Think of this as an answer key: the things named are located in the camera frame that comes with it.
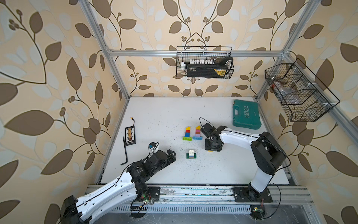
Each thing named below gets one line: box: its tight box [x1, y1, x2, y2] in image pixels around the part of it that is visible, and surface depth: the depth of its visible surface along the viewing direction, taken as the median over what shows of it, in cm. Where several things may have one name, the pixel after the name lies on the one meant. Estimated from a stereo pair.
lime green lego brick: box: [182, 136, 193, 141], surface depth 96 cm
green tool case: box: [232, 99, 262, 130], surface depth 104 cm
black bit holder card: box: [124, 126, 136, 147], surface depth 98 cm
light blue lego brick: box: [192, 135, 203, 141], surface depth 96 cm
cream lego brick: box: [188, 149, 195, 156], surface depth 85 cm
